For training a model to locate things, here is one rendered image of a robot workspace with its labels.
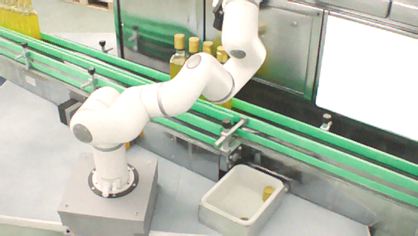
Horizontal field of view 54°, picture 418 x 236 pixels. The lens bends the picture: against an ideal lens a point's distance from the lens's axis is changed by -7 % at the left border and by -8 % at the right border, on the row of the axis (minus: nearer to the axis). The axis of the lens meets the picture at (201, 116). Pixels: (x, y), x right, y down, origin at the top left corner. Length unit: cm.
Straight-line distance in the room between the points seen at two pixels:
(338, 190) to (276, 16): 58
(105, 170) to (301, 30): 73
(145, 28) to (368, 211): 112
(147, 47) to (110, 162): 76
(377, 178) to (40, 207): 105
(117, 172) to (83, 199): 13
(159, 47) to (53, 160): 63
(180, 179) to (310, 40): 63
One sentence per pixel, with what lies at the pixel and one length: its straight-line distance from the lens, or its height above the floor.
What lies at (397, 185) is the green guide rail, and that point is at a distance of 132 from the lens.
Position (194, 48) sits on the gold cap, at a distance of 147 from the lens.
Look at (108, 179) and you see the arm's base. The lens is 129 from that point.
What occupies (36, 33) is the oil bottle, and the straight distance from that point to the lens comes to 221.
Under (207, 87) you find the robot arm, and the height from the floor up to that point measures 124.
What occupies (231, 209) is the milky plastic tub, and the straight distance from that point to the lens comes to 137.
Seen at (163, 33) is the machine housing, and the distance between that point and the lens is 179.
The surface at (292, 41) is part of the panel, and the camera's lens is 143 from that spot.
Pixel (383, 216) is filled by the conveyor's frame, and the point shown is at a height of 81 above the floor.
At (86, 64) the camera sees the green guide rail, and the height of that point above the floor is 95.
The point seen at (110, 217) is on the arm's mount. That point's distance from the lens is 125.
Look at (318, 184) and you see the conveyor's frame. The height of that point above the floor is 84.
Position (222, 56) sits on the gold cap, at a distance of 140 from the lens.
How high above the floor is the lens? 174
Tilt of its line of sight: 33 degrees down
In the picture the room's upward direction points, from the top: straight up
